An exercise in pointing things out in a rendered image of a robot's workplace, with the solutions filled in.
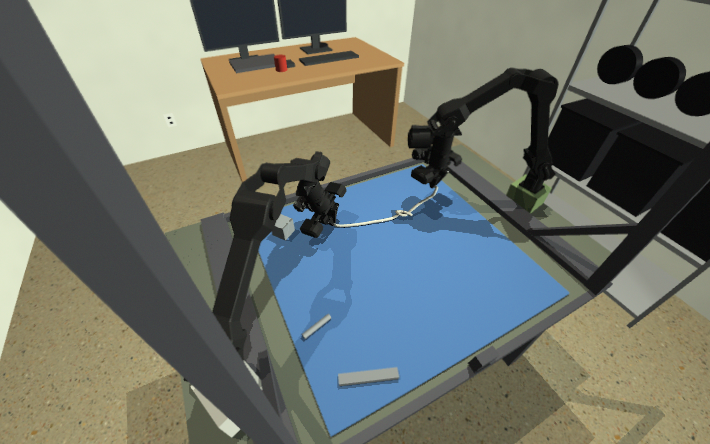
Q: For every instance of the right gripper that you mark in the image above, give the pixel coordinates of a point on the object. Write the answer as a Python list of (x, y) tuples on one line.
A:
[(439, 160)]

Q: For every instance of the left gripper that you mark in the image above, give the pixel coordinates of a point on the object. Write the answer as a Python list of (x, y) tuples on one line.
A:
[(326, 214)]

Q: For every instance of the silver metal pin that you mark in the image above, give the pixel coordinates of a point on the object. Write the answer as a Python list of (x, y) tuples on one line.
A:
[(316, 326)]

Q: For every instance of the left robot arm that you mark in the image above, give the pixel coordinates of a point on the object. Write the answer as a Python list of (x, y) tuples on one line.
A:
[(253, 217)]

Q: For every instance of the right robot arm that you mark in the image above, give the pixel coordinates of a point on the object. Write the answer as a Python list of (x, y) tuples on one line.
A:
[(453, 113)]

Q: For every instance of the white rope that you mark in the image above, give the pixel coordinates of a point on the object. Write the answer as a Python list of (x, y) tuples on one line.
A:
[(398, 213)]

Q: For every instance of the blue mat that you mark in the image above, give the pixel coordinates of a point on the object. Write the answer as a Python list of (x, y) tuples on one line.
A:
[(419, 292)]

